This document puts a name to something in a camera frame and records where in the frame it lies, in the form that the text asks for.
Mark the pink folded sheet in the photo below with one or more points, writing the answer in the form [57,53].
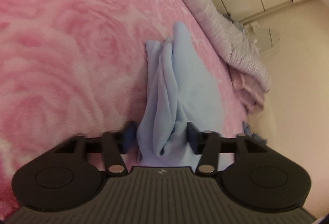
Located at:
[248,90]

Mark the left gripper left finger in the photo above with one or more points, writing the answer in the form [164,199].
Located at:
[110,141]

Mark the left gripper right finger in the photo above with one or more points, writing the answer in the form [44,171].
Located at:
[209,142]

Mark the light blue garment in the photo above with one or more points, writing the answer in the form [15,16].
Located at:
[180,89]

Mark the blue clothes pile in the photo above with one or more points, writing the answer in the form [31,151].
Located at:
[255,137]

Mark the pink rose blanket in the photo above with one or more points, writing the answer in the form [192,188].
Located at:
[80,66]

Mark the grey striped duvet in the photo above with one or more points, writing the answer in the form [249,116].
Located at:
[231,44]

